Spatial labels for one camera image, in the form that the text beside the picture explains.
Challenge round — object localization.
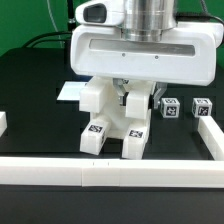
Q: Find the white chair back frame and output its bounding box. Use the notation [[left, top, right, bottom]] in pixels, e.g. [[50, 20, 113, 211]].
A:
[[78, 75, 157, 128]]

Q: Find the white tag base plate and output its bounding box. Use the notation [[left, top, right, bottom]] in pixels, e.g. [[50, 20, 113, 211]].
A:
[[57, 81, 86, 101]]

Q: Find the white tagged cube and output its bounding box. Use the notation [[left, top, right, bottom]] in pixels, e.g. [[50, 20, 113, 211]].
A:
[[160, 98, 180, 118], [192, 98, 212, 118]]

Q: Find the white right fence bar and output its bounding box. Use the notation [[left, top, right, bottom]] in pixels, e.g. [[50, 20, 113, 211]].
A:
[[198, 116, 224, 161]]

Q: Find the black cable with connector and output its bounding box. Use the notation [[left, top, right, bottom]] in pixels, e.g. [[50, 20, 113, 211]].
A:
[[21, 31, 73, 49]]

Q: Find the white fence bar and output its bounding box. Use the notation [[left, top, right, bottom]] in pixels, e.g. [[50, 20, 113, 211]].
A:
[[0, 157, 224, 188], [0, 111, 7, 137], [198, 116, 224, 161]]

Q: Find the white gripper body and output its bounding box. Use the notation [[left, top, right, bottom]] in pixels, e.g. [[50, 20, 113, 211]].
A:
[[70, 0, 224, 86]]

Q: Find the white left fence bar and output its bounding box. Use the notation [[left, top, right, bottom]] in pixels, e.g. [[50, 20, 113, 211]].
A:
[[0, 111, 7, 137]]

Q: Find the white front fence bar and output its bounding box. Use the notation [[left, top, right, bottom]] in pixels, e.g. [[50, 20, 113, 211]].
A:
[[0, 157, 224, 188]]

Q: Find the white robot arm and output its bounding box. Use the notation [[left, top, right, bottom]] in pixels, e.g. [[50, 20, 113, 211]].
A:
[[70, 0, 224, 86]]

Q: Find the white chair seat part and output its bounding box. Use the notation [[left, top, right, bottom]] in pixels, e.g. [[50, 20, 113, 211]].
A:
[[90, 100, 151, 139]]

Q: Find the black vertical pole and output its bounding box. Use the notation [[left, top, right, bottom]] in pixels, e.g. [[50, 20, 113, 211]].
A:
[[66, 0, 76, 31]]

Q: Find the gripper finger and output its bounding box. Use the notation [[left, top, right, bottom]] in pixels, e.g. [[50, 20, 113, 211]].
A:
[[153, 82, 167, 109], [113, 78, 128, 106]]

